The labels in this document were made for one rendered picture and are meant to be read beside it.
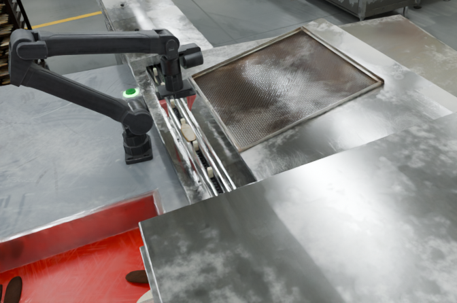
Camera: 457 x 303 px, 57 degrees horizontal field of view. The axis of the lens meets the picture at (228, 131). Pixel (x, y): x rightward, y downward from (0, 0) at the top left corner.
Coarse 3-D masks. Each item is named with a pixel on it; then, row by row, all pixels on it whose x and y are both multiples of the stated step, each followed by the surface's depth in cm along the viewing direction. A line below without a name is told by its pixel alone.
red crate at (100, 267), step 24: (120, 240) 109; (24, 264) 106; (48, 264) 105; (72, 264) 104; (96, 264) 104; (120, 264) 103; (24, 288) 100; (48, 288) 99; (72, 288) 99; (96, 288) 98; (120, 288) 98; (144, 288) 97
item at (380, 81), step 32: (288, 32) 166; (224, 64) 162; (288, 64) 151; (352, 64) 141; (224, 96) 146; (256, 96) 141; (320, 96) 133; (352, 96) 127; (224, 128) 133; (288, 128) 125
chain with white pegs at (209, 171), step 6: (150, 66) 184; (156, 72) 176; (156, 78) 174; (162, 84) 164; (168, 96) 162; (174, 102) 154; (174, 108) 155; (180, 120) 148; (192, 144) 136; (198, 150) 133; (198, 156) 131; (204, 162) 128; (210, 168) 121; (210, 174) 122; (216, 186) 120; (222, 192) 117
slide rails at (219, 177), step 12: (156, 84) 168; (168, 108) 153; (180, 108) 152; (180, 132) 140; (204, 144) 134; (192, 156) 129; (204, 156) 129; (204, 168) 124; (216, 168) 124; (204, 180) 120; (216, 192) 116
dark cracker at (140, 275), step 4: (132, 272) 99; (136, 272) 99; (140, 272) 99; (144, 272) 99; (128, 276) 99; (132, 276) 98; (136, 276) 98; (140, 276) 98; (144, 276) 98; (128, 280) 98; (132, 280) 98; (136, 280) 97; (140, 280) 97; (144, 280) 97
